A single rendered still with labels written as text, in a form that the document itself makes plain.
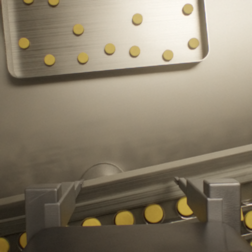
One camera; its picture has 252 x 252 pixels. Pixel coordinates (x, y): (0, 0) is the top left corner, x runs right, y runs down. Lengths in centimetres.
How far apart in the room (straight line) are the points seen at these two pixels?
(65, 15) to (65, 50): 4
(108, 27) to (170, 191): 21
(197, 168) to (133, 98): 16
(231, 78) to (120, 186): 21
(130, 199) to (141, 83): 18
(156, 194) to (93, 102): 17
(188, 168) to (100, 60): 18
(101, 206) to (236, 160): 8
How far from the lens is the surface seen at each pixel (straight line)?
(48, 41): 35
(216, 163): 20
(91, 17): 35
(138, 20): 35
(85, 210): 19
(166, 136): 34
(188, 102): 35
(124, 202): 19
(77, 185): 16
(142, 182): 19
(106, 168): 34
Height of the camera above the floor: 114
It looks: 88 degrees down
